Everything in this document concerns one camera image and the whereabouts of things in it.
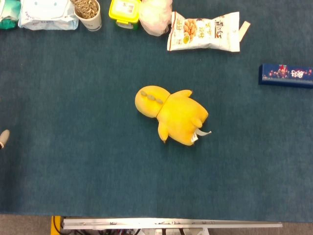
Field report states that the yellow lidded plastic container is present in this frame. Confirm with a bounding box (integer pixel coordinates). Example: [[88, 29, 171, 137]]
[[108, 0, 142, 31]]

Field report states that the beige paper strip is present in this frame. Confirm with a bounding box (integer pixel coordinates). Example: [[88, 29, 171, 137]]
[[239, 21, 251, 42]]

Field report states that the light blue wet wipes pack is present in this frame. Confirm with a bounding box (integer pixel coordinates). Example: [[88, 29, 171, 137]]
[[18, 0, 80, 31]]

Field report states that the dark blue printed box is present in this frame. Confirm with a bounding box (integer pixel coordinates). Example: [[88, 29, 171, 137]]
[[258, 63, 313, 89]]

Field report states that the green and white package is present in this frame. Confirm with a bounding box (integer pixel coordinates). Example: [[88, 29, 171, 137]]
[[0, 0, 22, 30]]

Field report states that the aluminium frame rail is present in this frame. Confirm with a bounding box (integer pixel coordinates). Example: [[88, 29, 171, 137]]
[[61, 217, 283, 230]]

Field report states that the yellow plush duck toy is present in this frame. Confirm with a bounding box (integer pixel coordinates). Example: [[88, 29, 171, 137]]
[[134, 85, 212, 147]]

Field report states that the dark blue table cloth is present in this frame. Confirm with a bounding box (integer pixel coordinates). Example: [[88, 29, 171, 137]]
[[0, 0, 313, 223]]

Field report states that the white peanut snack bag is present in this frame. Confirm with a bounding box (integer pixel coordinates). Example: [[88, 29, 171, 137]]
[[167, 11, 241, 53]]

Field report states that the paper cup with sticks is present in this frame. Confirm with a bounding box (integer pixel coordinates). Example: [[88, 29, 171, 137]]
[[70, 0, 103, 32]]

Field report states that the white crumpled plastic bag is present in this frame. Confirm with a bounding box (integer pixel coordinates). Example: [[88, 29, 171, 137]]
[[138, 0, 173, 37]]

